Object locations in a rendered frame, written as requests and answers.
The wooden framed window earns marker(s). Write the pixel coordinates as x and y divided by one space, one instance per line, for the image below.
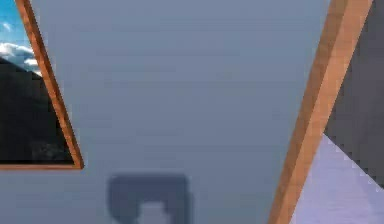
26 116

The wooden door frame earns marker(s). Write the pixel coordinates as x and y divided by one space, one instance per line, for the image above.
316 110

